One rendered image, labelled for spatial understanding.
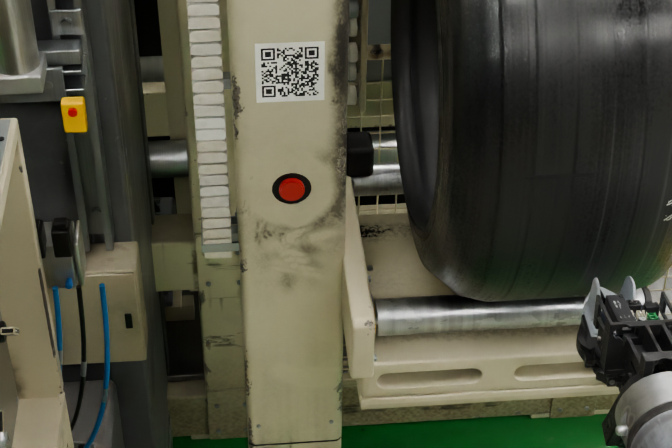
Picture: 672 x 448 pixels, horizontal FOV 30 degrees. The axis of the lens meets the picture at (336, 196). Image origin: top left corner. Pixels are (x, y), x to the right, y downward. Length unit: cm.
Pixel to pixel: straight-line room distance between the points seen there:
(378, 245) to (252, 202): 36
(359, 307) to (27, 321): 38
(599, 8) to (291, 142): 39
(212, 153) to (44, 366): 30
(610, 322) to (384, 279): 54
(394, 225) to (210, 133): 48
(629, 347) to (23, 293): 62
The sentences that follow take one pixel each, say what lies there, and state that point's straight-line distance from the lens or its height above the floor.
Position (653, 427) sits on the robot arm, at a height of 110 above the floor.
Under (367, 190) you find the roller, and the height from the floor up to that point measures 90.
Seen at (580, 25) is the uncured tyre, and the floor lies 134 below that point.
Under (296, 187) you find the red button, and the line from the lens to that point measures 146.
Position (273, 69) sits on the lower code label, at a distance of 137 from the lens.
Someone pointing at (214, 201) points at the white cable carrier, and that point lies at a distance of 148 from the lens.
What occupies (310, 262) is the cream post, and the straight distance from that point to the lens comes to 153.
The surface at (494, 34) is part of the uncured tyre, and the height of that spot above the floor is 133.
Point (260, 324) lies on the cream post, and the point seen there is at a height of 85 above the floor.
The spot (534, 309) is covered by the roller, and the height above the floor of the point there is 91.
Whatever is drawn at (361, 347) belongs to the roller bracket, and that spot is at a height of 91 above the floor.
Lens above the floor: 194
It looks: 37 degrees down
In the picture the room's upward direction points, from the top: 1 degrees clockwise
